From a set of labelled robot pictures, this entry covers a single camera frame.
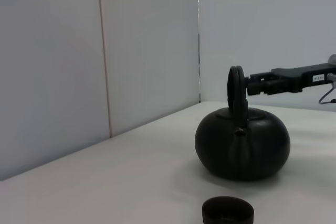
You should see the small dark brown teacup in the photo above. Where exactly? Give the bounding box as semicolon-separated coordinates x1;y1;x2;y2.
202;196;255;224

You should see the right gripper cable silver plug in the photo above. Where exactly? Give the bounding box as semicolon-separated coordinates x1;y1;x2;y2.
319;73;336;105

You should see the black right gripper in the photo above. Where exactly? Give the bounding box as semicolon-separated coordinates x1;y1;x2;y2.
248;62;336;96

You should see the black round teapot with handle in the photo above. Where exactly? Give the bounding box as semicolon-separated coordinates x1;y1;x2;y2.
194;65;291;182

